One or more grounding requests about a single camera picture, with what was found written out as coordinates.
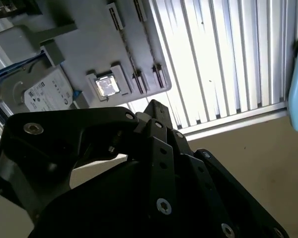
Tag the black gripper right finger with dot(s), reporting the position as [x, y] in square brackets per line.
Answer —
[213, 198]

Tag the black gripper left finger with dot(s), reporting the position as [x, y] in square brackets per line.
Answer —
[52, 138]

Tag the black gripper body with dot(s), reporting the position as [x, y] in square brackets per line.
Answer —
[109, 203]

